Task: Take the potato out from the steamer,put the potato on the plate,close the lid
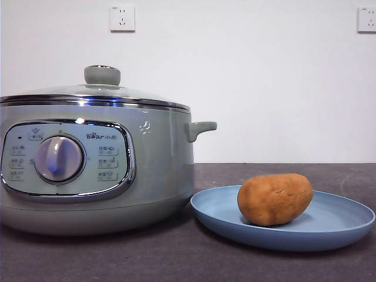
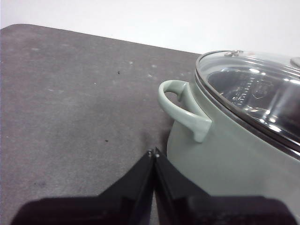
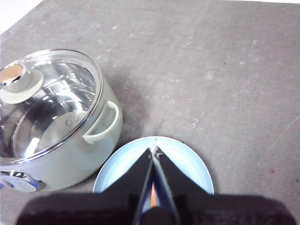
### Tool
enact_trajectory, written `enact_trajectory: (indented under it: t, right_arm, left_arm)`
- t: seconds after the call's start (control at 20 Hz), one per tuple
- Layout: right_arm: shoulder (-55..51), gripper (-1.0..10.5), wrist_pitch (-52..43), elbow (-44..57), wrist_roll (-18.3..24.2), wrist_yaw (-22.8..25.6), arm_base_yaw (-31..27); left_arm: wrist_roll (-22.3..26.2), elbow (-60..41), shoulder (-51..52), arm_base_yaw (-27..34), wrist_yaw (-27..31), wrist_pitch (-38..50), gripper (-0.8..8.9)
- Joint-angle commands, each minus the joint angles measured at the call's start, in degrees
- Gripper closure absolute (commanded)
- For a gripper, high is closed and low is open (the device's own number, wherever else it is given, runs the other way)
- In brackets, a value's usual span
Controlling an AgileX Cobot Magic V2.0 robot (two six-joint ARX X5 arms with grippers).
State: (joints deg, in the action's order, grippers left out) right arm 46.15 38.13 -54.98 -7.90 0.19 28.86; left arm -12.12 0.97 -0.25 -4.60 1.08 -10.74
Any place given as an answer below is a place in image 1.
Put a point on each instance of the brown potato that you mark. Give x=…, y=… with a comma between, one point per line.
x=273, y=199

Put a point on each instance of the glass lid with grey knob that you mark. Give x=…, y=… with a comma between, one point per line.
x=102, y=75

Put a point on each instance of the pale green electric steamer pot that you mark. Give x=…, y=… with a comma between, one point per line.
x=164, y=164

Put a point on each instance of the blue round plate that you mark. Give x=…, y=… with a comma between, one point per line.
x=223, y=226

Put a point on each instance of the white round control dial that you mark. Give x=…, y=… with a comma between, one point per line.
x=60, y=160

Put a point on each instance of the white wall socket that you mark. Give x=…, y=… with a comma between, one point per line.
x=122, y=18
x=367, y=19

